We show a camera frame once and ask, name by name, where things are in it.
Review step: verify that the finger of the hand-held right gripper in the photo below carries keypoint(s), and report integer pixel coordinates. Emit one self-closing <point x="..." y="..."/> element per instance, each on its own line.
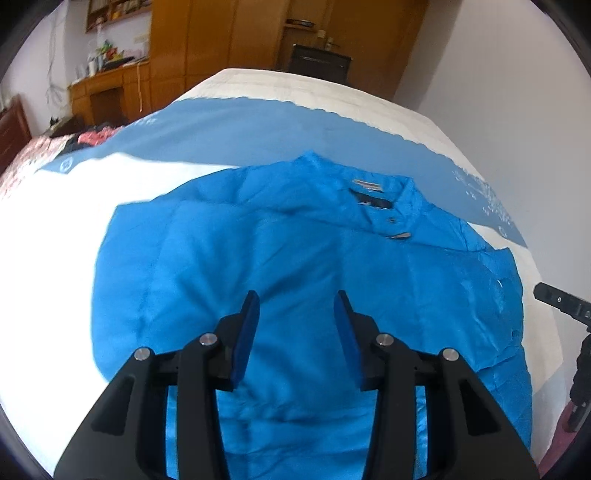
<point x="561" y="302"/>

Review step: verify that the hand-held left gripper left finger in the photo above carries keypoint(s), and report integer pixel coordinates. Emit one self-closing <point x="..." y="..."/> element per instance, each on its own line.
<point x="245" y="341"/>

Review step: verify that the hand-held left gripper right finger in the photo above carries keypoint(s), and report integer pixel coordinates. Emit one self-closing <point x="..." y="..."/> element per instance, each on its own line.
<point x="347" y="341"/>

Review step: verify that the blue padded jacket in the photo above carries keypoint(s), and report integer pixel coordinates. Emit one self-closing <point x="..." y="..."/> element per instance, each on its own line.
<point x="286" y="249"/>

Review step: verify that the dark clothes pile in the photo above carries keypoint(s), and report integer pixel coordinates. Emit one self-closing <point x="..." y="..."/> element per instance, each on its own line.
<point x="69" y="131"/>

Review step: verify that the pink cloth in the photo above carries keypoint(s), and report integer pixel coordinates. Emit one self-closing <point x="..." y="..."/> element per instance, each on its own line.
<point x="554" y="454"/>

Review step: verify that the white and blue bed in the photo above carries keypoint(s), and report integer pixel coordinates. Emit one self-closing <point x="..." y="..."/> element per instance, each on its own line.
<point x="277" y="120"/>

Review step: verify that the black box speaker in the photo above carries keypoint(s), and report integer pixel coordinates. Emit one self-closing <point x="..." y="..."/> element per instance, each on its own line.
<point x="319" y="62"/>

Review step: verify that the wooden desk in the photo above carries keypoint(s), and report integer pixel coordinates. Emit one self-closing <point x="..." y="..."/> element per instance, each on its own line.
<point x="111" y="92"/>

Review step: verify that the pink floral bedding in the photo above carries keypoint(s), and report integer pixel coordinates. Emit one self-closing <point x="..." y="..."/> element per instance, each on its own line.
<point x="27" y="159"/>

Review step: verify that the wooden wardrobe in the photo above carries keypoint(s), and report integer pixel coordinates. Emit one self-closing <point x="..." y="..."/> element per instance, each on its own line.
<point x="221" y="37"/>

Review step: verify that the wooden headboard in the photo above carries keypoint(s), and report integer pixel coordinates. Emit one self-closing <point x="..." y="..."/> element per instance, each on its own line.
<point x="13" y="131"/>

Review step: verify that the colourful desk clutter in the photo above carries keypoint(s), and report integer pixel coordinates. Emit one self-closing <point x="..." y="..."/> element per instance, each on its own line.
<point x="108" y="53"/>

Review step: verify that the wall bookshelf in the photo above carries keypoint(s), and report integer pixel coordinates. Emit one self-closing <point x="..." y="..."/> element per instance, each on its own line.
<point x="117" y="11"/>

